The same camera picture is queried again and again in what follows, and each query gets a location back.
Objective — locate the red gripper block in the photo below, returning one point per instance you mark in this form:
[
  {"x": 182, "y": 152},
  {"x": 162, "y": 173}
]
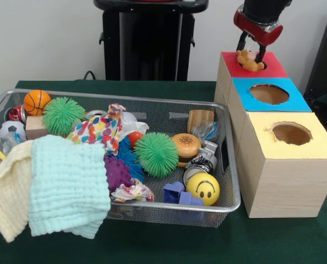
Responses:
[{"x": 262, "y": 33}]

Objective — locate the tan teddy plush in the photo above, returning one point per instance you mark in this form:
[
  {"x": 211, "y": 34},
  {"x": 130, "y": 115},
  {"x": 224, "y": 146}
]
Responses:
[{"x": 248, "y": 61}]

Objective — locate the mint waffle cloth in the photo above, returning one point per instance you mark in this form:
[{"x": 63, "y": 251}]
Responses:
[{"x": 67, "y": 187}]

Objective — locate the cream waffle cloth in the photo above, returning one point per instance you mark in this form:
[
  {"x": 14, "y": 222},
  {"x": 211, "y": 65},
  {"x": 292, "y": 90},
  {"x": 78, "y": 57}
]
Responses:
[{"x": 9, "y": 192}]

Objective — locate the wooden three-hole box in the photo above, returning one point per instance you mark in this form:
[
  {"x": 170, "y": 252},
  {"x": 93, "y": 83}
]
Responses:
[{"x": 290, "y": 187}]

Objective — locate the silver mesh bin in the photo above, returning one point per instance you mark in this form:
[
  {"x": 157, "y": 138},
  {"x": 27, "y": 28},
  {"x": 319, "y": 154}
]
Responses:
[{"x": 224, "y": 203}]

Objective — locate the black stand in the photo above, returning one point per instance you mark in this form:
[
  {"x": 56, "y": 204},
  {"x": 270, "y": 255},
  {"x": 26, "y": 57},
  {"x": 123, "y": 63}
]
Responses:
[{"x": 326, "y": 68}]

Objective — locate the ridged wooden block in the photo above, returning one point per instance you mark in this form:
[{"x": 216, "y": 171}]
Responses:
[{"x": 200, "y": 118}]

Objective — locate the silver metallic toy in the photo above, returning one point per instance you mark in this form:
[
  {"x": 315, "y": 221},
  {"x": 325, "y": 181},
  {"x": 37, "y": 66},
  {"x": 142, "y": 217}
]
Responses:
[{"x": 209, "y": 149}]

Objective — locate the toy hamburger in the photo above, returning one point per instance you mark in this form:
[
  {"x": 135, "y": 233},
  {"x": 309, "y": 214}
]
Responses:
[{"x": 185, "y": 147}]

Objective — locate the dented silver can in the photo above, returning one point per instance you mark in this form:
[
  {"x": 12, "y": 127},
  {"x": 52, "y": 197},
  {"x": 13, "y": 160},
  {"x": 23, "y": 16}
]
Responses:
[{"x": 200, "y": 166}]

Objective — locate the white baseball toy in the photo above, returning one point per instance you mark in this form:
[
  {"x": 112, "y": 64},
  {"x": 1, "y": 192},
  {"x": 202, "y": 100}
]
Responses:
[{"x": 130, "y": 116}]

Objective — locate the green spiky ball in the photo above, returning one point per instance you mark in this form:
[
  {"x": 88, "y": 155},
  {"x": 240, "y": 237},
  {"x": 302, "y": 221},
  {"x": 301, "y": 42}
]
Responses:
[
  {"x": 156, "y": 155},
  {"x": 63, "y": 115}
]

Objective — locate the small red ball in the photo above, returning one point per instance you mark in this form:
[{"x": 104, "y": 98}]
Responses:
[{"x": 136, "y": 137}]

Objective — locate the yellow smiley ball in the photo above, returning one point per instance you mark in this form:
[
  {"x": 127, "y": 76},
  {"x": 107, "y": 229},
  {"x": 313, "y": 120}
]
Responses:
[{"x": 203, "y": 189}]

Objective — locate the purple plastic toy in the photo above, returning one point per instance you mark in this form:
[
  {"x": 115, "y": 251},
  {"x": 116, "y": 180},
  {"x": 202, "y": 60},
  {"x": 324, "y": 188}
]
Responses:
[{"x": 180, "y": 193}]

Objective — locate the blue spiky ball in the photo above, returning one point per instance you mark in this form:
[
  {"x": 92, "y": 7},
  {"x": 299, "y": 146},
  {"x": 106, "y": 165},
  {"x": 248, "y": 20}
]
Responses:
[{"x": 129, "y": 162}]

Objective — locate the silver drink can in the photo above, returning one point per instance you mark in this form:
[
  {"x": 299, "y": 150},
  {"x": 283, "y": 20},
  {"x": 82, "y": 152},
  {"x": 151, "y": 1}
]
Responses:
[{"x": 96, "y": 114}]

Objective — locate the colourful dotted crumpled wrapper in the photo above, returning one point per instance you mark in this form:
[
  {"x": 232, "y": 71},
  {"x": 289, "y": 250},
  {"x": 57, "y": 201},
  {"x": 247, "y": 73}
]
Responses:
[{"x": 97, "y": 132}]

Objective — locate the purple spiky ball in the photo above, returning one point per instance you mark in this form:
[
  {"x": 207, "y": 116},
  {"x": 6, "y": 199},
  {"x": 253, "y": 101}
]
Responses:
[{"x": 116, "y": 173}]

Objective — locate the crumpled printed snack wrapper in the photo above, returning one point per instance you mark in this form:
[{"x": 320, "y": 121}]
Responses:
[{"x": 131, "y": 191}]

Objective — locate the dark green tablecloth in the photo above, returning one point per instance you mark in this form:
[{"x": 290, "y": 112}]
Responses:
[{"x": 152, "y": 244}]

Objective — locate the orange basketball toy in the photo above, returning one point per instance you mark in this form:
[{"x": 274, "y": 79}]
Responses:
[{"x": 37, "y": 102}]

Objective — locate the plain wooden block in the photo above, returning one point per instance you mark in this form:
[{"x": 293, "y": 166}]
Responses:
[{"x": 35, "y": 127}]

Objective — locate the red drink can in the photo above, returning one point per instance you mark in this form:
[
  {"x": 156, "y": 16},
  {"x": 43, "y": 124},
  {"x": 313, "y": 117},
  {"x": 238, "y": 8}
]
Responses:
[{"x": 17, "y": 113}]

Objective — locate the black white soccer ball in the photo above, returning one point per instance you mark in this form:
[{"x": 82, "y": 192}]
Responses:
[{"x": 10, "y": 127}]

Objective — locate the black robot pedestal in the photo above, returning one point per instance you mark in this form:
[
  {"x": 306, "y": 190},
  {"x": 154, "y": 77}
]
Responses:
[{"x": 149, "y": 41}]

